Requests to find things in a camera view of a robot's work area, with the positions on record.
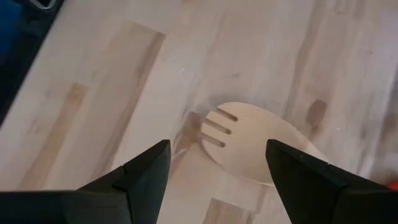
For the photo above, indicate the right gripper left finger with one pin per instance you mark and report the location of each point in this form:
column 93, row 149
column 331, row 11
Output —
column 124, row 199

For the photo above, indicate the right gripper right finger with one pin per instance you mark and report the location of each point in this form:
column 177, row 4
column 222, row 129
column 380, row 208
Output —
column 311, row 193

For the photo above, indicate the labelled wooden slotted fork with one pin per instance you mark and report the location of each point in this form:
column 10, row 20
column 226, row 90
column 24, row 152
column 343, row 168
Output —
column 248, row 140

